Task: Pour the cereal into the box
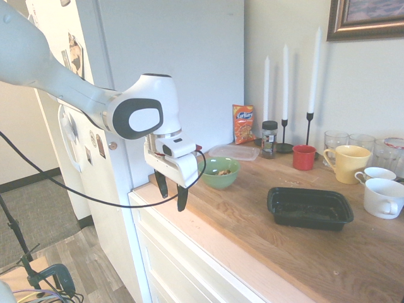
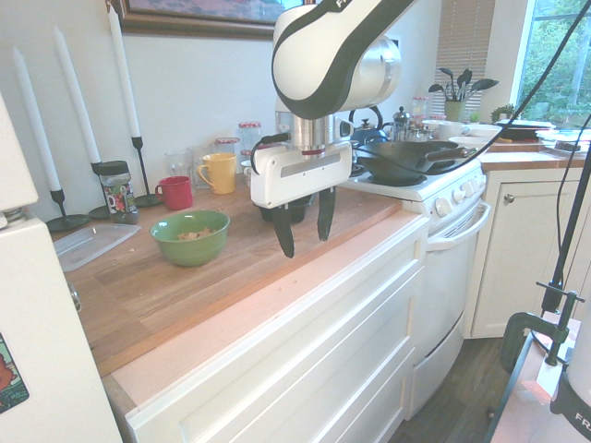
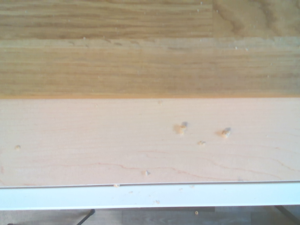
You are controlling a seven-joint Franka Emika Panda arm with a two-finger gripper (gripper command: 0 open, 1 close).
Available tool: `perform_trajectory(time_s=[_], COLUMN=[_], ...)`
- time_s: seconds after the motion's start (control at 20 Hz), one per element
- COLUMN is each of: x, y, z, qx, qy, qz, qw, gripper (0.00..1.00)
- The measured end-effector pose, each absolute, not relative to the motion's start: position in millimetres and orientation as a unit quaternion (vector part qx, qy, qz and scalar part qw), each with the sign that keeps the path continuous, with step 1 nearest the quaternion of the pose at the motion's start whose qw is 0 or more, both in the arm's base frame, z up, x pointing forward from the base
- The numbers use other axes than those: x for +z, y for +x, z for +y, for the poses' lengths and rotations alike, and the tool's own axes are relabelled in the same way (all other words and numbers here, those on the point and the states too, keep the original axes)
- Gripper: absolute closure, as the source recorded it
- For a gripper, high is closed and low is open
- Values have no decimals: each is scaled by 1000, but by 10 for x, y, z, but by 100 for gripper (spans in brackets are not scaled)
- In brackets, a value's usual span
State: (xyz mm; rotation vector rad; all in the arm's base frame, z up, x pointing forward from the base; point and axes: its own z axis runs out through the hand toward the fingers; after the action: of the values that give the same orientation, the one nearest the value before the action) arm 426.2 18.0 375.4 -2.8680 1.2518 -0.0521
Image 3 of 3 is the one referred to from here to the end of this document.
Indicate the black stand leg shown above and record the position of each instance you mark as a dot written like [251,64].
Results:
[85,216]

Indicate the white drawer cabinet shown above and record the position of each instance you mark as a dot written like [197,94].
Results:
[93,197]

